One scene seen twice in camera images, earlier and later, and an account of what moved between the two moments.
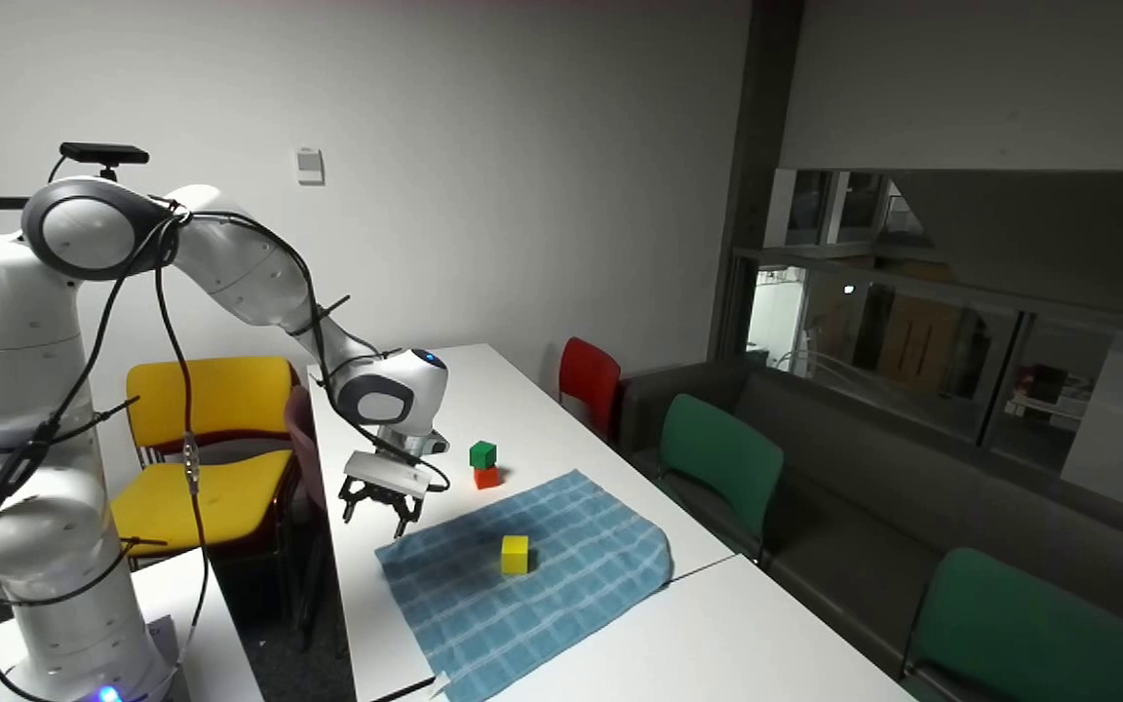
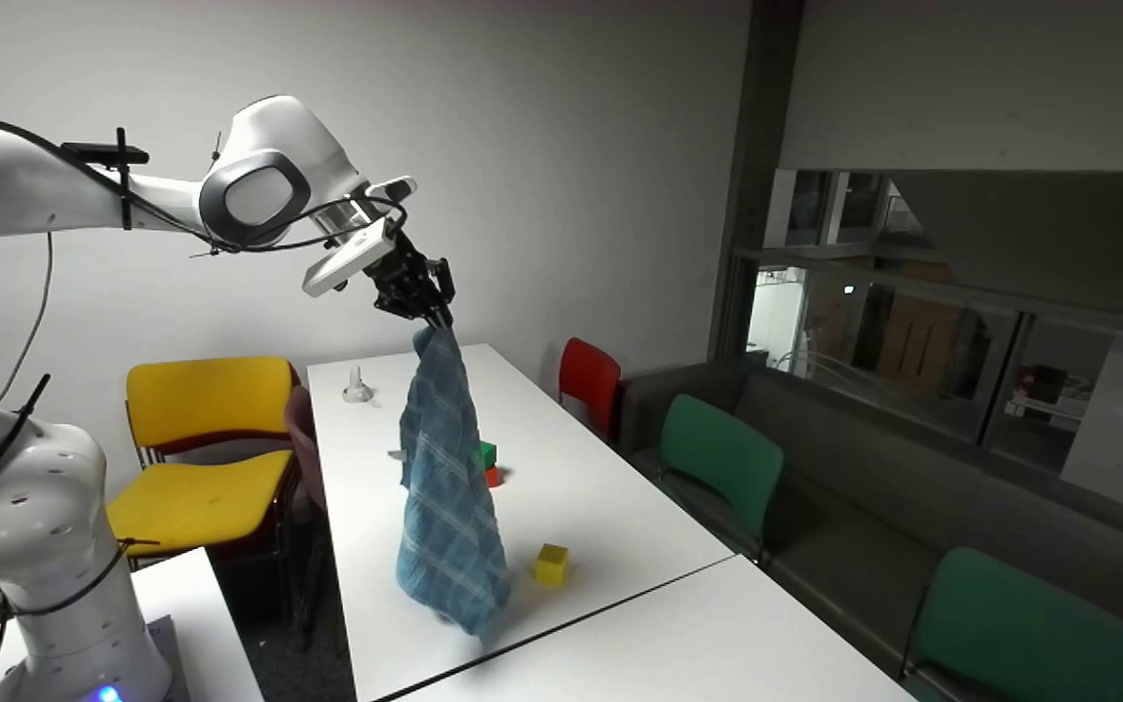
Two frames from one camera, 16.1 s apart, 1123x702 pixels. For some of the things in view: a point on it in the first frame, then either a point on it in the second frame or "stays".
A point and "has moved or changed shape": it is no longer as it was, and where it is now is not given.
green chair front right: (1002, 633) stays
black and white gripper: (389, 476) -> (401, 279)
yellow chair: (215, 450) stays
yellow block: (516, 554) -> (551, 567)
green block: (482, 452) stays
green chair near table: (727, 452) stays
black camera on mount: (100, 152) stays
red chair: (590, 374) stays
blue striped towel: (482, 628) has moved or changed shape
